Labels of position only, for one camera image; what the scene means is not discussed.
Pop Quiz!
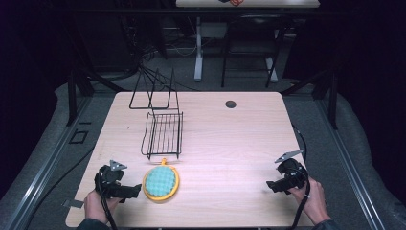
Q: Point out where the yellow bowl with teal sponge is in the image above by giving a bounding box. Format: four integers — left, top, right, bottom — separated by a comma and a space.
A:
142, 157, 181, 203

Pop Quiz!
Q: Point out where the person's left hand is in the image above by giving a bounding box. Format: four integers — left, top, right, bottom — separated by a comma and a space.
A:
83, 189, 122, 225

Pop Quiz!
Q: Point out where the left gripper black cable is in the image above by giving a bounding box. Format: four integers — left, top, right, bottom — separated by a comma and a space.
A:
96, 171, 119, 230

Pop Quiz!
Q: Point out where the thin black floor cable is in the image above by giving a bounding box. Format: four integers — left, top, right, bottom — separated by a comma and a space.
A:
27, 145, 97, 226

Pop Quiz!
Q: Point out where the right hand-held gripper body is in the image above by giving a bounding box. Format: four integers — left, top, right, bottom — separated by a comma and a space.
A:
274, 149, 310, 194

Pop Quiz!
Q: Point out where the grey tape strip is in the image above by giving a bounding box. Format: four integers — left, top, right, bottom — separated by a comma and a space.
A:
62, 198, 85, 209

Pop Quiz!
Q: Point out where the black metal frame stand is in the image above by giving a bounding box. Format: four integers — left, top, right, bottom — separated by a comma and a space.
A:
310, 70, 340, 130
65, 68, 96, 127

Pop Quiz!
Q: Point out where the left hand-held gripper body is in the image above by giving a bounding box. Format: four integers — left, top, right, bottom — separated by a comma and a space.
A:
94, 159, 129, 204

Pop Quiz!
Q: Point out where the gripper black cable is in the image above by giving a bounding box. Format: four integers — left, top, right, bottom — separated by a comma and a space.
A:
288, 125, 312, 230
96, 171, 119, 230

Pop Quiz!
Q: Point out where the black wire rack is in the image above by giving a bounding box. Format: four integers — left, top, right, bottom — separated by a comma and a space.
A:
128, 66, 185, 161

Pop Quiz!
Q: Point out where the black chair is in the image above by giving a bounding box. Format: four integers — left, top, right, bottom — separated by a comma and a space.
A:
220, 12, 283, 89

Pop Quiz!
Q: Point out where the person's right hand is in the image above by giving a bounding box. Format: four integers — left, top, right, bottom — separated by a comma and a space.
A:
288, 176, 328, 226

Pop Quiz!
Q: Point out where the bundle of black floor cables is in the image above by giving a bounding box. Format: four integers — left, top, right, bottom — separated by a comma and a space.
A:
119, 18, 200, 93

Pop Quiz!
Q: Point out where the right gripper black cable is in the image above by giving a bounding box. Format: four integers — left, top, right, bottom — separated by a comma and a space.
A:
288, 125, 312, 230

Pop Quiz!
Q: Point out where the white table with white legs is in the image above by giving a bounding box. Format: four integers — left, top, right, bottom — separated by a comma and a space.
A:
175, 0, 322, 82

